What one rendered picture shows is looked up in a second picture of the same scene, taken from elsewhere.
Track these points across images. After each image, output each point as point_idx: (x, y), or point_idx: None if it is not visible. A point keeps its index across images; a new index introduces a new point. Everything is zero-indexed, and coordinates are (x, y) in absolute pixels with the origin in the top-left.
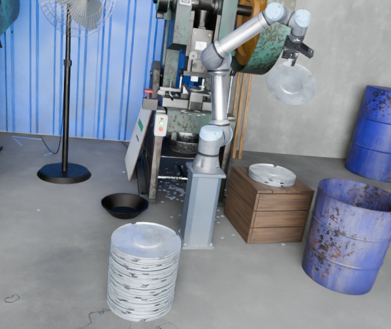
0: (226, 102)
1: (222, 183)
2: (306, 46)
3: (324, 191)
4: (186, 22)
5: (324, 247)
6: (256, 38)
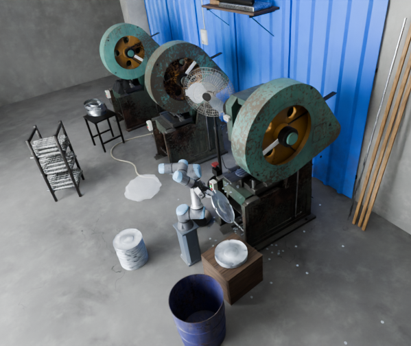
0: (195, 197)
1: (245, 239)
2: (199, 190)
3: (212, 283)
4: (231, 130)
5: (180, 305)
6: (274, 152)
